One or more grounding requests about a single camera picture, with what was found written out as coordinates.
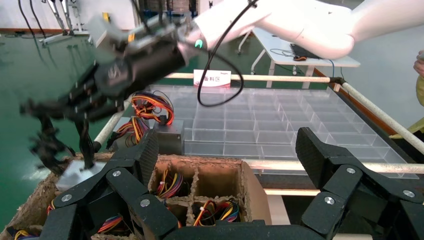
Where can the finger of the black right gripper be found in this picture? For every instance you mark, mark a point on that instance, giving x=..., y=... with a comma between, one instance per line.
x=109, y=106
x=49, y=132

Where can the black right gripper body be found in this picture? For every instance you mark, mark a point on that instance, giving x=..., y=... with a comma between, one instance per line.
x=142, y=69

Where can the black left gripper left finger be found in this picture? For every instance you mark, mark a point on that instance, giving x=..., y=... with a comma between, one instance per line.
x=132, y=185

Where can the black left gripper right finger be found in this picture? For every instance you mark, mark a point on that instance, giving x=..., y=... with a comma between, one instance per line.
x=344, y=179

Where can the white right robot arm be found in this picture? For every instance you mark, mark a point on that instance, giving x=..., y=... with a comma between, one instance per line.
x=298, y=23

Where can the bystander hand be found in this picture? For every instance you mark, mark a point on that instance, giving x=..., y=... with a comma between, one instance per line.
x=420, y=64

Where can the white sign with red text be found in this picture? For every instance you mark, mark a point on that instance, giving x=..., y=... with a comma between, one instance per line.
x=218, y=79

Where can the grey metal stand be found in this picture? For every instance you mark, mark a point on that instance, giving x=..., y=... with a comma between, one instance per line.
x=59, y=37

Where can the cardboard box with dividers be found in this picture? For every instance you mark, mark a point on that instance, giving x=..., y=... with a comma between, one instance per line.
x=255, y=192

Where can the clear plastic compartment tray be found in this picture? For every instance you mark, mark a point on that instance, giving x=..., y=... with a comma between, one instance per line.
x=265, y=126

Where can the white desk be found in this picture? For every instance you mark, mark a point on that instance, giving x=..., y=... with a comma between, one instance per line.
x=331, y=61

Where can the black laptop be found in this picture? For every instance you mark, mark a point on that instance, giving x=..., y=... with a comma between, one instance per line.
x=303, y=50

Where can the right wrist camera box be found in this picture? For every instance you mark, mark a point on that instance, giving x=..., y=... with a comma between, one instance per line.
x=104, y=36

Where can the white tube rack frame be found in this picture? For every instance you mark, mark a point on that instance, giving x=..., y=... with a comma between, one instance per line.
x=281, y=78

